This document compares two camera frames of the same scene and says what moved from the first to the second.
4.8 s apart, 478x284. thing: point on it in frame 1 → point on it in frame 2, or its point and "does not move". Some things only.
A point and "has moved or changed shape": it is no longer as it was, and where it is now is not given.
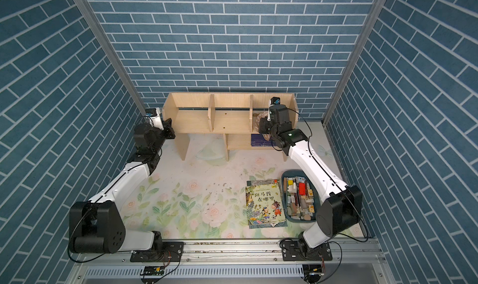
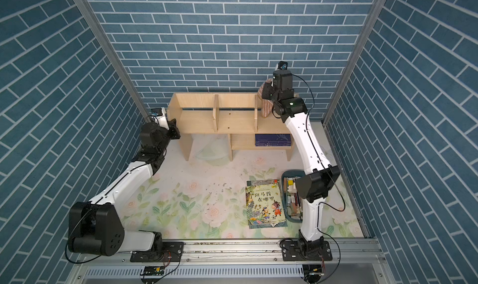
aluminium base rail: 248,253 does not move
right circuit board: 313,270 does not move
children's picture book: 265,206 does not move
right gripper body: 266,126 → 268,93
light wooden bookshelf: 236,116 has moved or changed shape
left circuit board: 154,270 does not move
